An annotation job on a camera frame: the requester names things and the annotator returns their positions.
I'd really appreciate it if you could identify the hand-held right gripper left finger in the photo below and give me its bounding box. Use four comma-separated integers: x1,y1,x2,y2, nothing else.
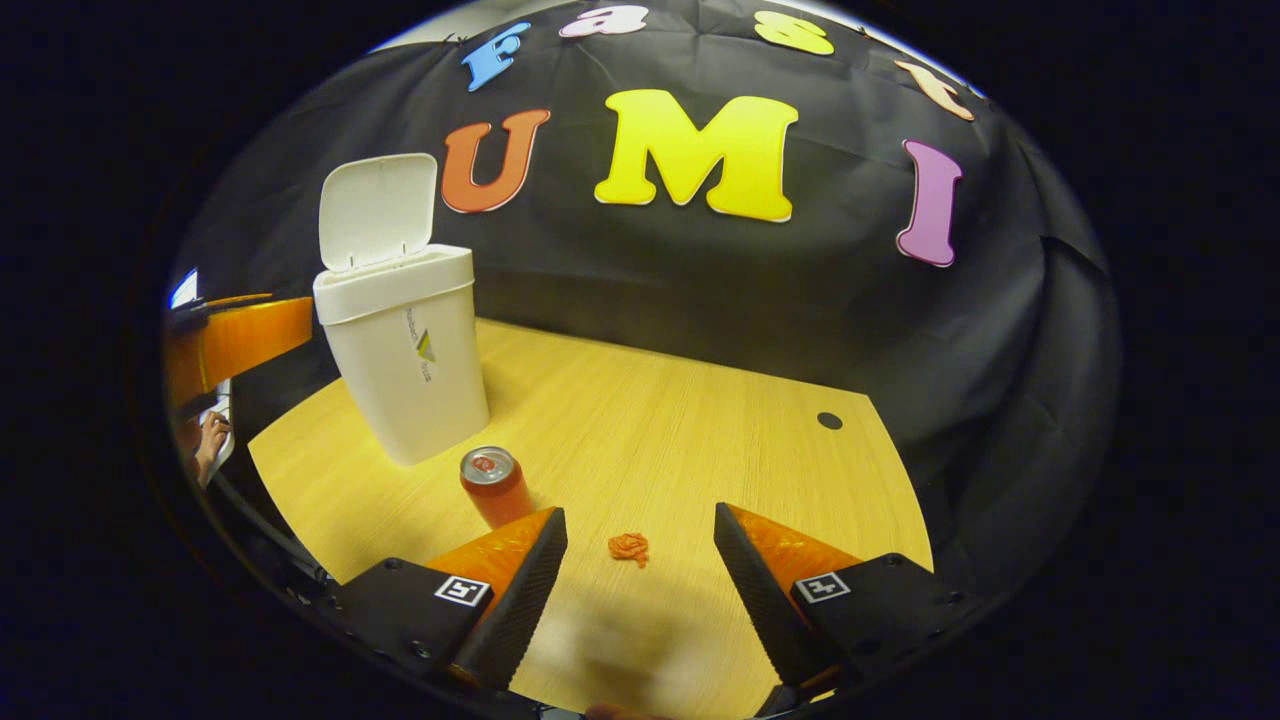
318,507,569,703

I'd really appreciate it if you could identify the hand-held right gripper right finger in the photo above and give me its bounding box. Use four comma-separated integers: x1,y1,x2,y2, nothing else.
713,503,989,701

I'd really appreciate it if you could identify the red pop can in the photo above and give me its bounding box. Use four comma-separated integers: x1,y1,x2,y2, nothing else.
460,446,536,531

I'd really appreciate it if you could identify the white desktop garbage bin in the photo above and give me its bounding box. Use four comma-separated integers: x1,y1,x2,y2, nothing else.
313,152,491,467

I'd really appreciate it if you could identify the wooden desktop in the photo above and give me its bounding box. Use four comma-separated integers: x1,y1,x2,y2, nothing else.
248,318,936,720

